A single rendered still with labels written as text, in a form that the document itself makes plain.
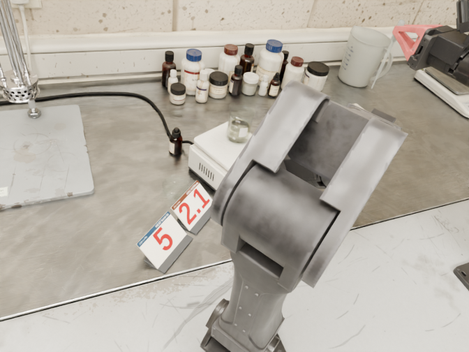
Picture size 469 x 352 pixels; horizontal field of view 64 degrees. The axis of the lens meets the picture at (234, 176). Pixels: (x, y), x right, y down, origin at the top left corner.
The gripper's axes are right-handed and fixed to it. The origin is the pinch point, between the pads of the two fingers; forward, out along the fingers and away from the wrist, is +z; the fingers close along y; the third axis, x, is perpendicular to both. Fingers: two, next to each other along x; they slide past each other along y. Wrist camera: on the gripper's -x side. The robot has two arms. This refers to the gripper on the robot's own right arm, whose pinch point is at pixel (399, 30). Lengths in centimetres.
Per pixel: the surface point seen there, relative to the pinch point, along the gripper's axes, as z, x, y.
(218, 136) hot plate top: 10.0, 23.2, 33.5
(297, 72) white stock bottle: 26.9, 24.6, -4.5
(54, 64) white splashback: 55, 26, 55
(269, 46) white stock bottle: 34.4, 19.2, 1.4
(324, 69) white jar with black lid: 25.6, 24.7, -14.5
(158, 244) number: -5, 30, 55
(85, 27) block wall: 57, 18, 45
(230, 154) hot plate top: 4.3, 23.3, 34.3
